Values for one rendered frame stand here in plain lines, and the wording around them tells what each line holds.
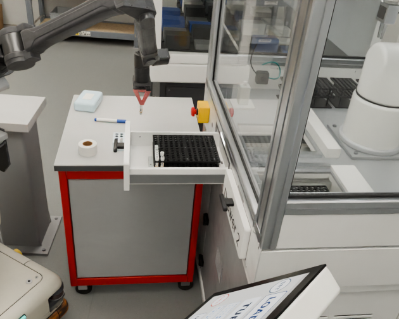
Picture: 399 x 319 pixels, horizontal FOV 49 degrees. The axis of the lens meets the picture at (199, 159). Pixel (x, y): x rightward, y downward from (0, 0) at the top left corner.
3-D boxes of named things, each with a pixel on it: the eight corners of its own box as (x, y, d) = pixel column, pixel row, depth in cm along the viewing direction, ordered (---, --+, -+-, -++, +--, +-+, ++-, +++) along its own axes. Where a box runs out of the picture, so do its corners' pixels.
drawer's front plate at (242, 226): (239, 259, 120) (244, 230, 114) (221, 195, 144) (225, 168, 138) (245, 259, 120) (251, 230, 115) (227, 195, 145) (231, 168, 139)
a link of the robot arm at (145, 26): (125, -19, 113) (136, 20, 112) (147, -24, 114) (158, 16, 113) (137, 42, 156) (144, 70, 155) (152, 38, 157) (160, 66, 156)
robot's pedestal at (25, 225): (-12, 253, 223) (-45, 121, 182) (8, 215, 248) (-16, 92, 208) (47, 256, 225) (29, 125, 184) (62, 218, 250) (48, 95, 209)
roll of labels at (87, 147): (90, 145, 175) (90, 137, 173) (101, 153, 171) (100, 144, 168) (75, 151, 170) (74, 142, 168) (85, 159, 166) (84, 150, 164)
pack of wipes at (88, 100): (94, 113, 198) (94, 104, 196) (73, 111, 199) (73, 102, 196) (103, 99, 211) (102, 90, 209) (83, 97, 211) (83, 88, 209)
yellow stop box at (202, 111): (196, 123, 181) (197, 107, 177) (194, 115, 187) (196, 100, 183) (208, 123, 182) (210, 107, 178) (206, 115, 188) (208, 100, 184)
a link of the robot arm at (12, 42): (-13, 45, 123) (-8, 63, 123) (4, 30, 117) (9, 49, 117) (18, 48, 131) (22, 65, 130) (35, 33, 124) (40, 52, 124)
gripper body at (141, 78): (149, 80, 170) (149, 61, 166) (151, 90, 161) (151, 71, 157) (132, 79, 169) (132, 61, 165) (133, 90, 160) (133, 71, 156)
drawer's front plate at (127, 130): (123, 191, 142) (123, 163, 136) (125, 145, 166) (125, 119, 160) (129, 191, 142) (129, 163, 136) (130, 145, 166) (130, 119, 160)
